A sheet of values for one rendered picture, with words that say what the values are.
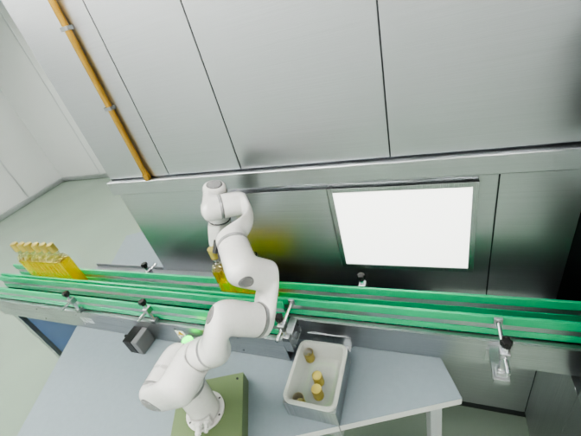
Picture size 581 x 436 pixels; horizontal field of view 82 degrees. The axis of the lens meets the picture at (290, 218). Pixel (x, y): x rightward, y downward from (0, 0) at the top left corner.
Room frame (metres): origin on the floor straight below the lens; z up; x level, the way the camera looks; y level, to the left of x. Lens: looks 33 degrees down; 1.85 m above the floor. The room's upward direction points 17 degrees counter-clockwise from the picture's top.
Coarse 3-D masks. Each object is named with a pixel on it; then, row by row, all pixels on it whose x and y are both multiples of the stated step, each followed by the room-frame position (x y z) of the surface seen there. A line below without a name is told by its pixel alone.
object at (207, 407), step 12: (204, 384) 0.63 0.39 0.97; (204, 396) 0.61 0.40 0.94; (216, 396) 0.67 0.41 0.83; (192, 408) 0.59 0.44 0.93; (204, 408) 0.59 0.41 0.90; (216, 408) 0.62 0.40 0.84; (192, 420) 0.59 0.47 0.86; (204, 420) 0.58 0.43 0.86; (216, 420) 0.59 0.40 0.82; (204, 432) 0.56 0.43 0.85
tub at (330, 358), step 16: (304, 352) 0.75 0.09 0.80; (320, 352) 0.74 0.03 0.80; (336, 352) 0.71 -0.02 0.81; (304, 368) 0.71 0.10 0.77; (320, 368) 0.70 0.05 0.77; (336, 368) 0.68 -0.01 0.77; (288, 384) 0.63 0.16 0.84; (304, 384) 0.66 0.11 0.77; (336, 384) 0.62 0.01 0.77; (288, 400) 0.58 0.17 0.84; (336, 400) 0.54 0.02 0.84
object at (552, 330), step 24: (144, 288) 1.19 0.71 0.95; (168, 288) 1.12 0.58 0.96; (312, 312) 0.83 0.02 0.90; (336, 312) 0.79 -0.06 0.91; (360, 312) 0.75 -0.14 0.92; (384, 312) 0.71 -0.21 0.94; (408, 312) 0.68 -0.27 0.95; (432, 312) 0.65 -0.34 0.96; (456, 312) 0.62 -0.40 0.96; (528, 336) 0.53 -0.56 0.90; (552, 336) 0.50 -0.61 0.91; (576, 336) 0.48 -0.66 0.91
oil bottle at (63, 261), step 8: (48, 248) 1.44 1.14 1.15; (56, 248) 1.45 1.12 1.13; (56, 256) 1.44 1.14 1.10; (64, 256) 1.45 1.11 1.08; (56, 264) 1.43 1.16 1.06; (64, 264) 1.43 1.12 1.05; (72, 264) 1.45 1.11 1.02; (64, 272) 1.43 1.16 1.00; (72, 272) 1.43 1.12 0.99; (80, 272) 1.46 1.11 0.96
